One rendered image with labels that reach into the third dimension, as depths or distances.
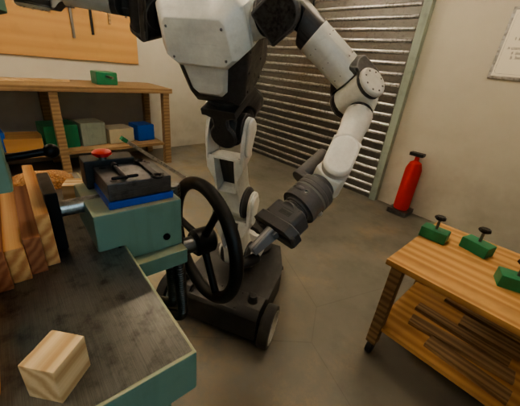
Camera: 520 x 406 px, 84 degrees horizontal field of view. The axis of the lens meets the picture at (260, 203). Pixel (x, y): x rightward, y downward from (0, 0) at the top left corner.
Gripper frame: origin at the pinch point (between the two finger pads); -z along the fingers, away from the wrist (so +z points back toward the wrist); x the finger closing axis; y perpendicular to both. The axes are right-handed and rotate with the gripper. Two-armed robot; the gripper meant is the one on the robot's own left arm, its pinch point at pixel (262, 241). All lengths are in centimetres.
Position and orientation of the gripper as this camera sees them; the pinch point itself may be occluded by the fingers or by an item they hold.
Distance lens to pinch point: 60.8
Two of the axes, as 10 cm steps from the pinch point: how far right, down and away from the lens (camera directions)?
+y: -3.3, -6.9, -6.4
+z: 7.1, -6.3, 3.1
